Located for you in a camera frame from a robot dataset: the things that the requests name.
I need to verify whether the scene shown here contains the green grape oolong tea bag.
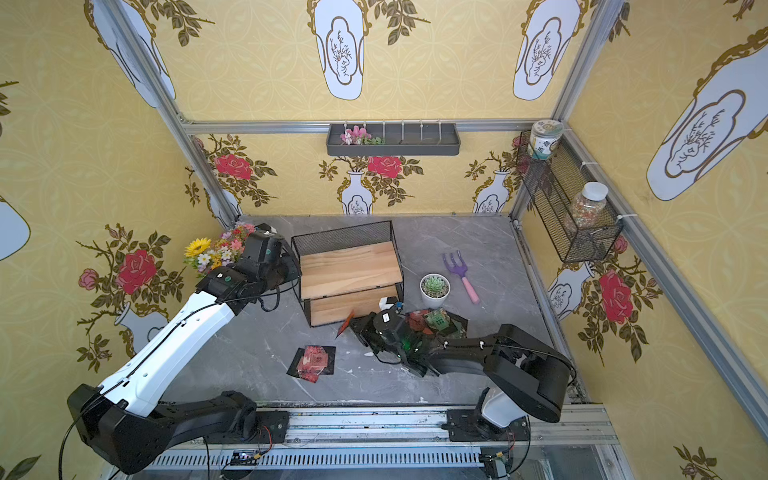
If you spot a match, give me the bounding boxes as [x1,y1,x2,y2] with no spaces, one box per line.
[426,309,467,338]

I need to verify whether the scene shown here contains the flower bouquet white fence planter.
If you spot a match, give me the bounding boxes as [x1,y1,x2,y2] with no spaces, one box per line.
[184,222,256,277]

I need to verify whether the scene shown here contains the green label jar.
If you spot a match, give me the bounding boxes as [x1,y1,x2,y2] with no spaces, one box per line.
[528,119,564,160]

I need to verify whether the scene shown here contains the black wire two-tier shelf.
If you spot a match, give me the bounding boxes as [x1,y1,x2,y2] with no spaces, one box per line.
[291,220,404,327]

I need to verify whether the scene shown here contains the small succulent white pot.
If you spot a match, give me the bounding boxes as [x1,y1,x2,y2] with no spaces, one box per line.
[419,273,451,309]

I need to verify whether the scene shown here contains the red tea bag shelf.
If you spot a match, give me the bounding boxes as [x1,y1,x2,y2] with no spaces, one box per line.
[287,353,327,383]

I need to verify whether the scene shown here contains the purple garden fork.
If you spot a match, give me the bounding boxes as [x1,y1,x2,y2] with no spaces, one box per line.
[442,251,480,305]

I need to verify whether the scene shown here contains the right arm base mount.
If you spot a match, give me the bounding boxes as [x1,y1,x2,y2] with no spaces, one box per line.
[441,409,530,442]

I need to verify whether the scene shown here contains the red tea bag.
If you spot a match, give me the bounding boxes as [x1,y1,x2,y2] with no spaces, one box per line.
[406,310,429,332]
[336,311,355,338]

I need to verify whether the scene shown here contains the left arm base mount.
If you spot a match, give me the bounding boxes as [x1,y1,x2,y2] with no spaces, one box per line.
[205,410,290,445]

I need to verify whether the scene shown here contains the black wire wall basket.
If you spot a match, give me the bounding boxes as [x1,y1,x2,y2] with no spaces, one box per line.
[510,131,623,263]

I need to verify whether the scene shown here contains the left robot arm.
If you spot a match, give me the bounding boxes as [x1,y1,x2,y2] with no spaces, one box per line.
[67,224,300,475]

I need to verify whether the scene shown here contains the dark wall tray shelf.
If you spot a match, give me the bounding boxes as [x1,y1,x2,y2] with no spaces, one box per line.
[326,121,461,157]

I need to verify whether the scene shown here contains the glass jar white lid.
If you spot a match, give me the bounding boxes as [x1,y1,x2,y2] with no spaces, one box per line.
[571,182,609,230]

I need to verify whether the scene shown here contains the small circuit board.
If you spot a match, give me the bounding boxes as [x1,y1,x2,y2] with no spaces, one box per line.
[230,450,261,467]

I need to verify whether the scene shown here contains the aluminium rail front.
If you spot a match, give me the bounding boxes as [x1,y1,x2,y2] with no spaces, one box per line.
[259,404,619,448]

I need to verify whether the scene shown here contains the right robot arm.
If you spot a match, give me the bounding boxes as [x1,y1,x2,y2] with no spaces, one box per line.
[349,305,576,423]

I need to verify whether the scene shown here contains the pink flowers in tray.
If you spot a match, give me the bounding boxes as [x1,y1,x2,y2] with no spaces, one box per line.
[340,125,384,145]

